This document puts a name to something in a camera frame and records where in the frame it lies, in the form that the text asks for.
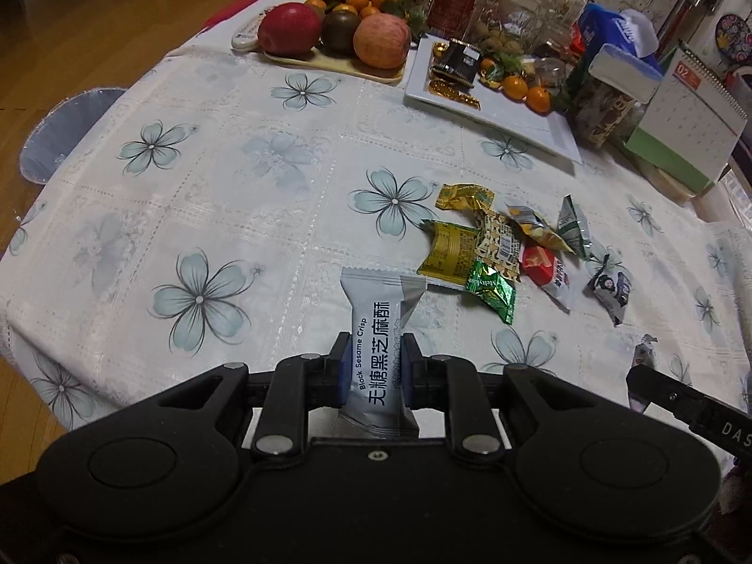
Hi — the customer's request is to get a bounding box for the grey sesame crisp packet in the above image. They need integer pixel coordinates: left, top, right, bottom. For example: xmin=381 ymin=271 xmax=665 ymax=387
xmin=336 ymin=266 xmax=429 ymax=440

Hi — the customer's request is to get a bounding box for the yellow and silver snack packet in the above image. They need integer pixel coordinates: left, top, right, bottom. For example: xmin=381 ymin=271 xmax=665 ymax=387
xmin=506 ymin=204 xmax=575 ymax=255

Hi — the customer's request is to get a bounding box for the desk calendar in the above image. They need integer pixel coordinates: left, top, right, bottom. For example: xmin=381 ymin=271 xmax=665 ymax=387
xmin=624 ymin=41 xmax=749 ymax=196

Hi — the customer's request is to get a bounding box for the black and white snack packet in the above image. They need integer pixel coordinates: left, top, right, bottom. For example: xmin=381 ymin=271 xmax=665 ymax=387
xmin=586 ymin=254 xmax=634 ymax=328

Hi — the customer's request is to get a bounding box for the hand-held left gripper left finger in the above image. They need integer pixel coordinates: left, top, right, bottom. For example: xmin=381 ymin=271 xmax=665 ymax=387
xmin=140 ymin=332 xmax=353 ymax=464

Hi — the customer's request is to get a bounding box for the patterned barcode snack packet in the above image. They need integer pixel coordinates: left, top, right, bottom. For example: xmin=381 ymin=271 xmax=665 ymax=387
xmin=473 ymin=207 xmax=524 ymax=283

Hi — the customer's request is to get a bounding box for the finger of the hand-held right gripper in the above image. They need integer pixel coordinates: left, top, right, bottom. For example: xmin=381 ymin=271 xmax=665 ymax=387
xmin=625 ymin=364 xmax=697 ymax=425

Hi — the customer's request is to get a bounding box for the red apple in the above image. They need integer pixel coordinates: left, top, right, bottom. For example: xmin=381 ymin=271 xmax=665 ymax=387
xmin=257 ymin=3 xmax=324 ymax=60

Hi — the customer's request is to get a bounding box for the dark round fruit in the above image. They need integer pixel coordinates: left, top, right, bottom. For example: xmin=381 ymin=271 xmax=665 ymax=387
xmin=320 ymin=10 xmax=361 ymax=55

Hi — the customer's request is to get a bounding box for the gold wrapped candy strip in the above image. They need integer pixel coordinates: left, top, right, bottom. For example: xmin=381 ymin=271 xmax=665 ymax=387
xmin=428 ymin=78 xmax=483 ymax=110

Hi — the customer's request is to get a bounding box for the green and white snack packet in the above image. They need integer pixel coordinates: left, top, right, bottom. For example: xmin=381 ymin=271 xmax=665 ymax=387
xmin=555 ymin=194 xmax=593 ymax=260

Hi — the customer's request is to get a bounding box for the gold foil candy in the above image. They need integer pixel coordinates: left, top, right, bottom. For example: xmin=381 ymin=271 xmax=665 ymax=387
xmin=435 ymin=183 xmax=497 ymax=213

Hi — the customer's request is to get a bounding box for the olive yellow snack packet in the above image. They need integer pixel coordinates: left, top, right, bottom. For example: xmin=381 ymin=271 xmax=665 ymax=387
xmin=416 ymin=219 xmax=484 ymax=290

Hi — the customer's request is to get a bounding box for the blue chair seat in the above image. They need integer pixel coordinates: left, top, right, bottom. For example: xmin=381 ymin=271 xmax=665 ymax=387
xmin=19 ymin=87 xmax=129 ymax=187

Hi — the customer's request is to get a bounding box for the green foil candy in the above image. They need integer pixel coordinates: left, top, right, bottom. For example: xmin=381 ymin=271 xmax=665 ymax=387
xmin=465 ymin=259 xmax=518 ymax=326

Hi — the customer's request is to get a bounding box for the white remote control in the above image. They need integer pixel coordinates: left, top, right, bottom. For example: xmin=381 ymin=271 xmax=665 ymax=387
xmin=230 ymin=8 xmax=277 ymax=51

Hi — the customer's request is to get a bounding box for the large glass walnut jar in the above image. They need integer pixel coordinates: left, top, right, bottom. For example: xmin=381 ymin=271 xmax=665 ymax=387
xmin=470 ymin=0 xmax=591 ymax=58

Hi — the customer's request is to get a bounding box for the pink apple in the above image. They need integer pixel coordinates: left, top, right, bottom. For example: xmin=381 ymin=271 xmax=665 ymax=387
xmin=352 ymin=13 xmax=412 ymax=69

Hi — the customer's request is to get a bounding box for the red and white snack packet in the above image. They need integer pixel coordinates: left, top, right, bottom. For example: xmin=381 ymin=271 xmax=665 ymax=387
xmin=520 ymin=245 xmax=573 ymax=312

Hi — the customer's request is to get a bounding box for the wooden fruit tray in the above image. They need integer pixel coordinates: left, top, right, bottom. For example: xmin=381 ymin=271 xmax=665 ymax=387
xmin=260 ymin=41 xmax=407 ymax=86

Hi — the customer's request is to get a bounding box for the blue tissue pack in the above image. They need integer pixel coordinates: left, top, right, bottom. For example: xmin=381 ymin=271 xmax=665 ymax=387
xmin=577 ymin=3 xmax=663 ymax=64

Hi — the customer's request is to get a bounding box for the floral white tablecloth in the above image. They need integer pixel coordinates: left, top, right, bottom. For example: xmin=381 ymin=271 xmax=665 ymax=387
xmin=0 ymin=0 xmax=752 ymax=434

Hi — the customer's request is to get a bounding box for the white rectangular plate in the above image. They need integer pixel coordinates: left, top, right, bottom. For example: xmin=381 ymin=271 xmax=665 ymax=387
xmin=403 ymin=38 xmax=584 ymax=164

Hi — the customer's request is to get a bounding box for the small silver candy packet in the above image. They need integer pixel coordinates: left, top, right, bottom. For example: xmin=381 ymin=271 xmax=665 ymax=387
xmin=627 ymin=334 xmax=662 ymax=413

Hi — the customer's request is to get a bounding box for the floral round plate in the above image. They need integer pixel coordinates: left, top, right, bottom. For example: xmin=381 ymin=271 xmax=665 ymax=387
xmin=715 ymin=13 xmax=752 ymax=67

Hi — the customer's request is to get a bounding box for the red labelled jar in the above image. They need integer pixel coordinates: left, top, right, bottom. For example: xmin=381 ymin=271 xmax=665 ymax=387
xmin=427 ymin=0 xmax=488 ymax=42

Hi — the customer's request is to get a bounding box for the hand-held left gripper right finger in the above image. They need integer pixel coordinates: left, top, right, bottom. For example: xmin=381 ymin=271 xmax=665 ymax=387
xmin=401 ymin=334 xmax=619 ymax=462

